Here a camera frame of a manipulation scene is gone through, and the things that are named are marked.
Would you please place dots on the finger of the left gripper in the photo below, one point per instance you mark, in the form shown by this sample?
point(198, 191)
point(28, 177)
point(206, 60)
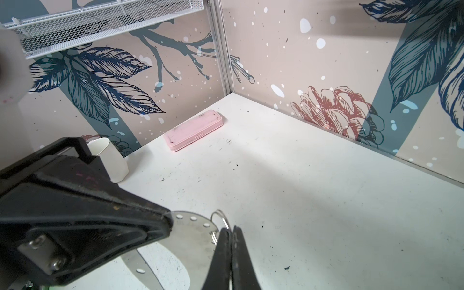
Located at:
point(133, 221)

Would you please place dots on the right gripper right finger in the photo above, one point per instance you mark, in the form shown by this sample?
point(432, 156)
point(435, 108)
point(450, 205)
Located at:
point(243, 274)

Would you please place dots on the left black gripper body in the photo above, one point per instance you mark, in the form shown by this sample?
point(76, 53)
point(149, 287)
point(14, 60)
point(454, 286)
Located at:
point(52, 232)

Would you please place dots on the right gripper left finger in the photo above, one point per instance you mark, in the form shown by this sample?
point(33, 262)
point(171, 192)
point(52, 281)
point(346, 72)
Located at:
point(218, 276)

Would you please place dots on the white paper cup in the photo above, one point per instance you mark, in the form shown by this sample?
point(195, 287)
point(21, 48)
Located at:
point(114, 163)

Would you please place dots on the pink plastic case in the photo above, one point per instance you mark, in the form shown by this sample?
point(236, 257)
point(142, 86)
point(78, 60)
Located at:
point(192, 130)

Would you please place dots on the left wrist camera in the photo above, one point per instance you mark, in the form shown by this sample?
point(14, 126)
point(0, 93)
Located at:
point(16, 79)

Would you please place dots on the white wire mesh shelf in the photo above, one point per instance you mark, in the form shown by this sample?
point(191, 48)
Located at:
point(47, 34)

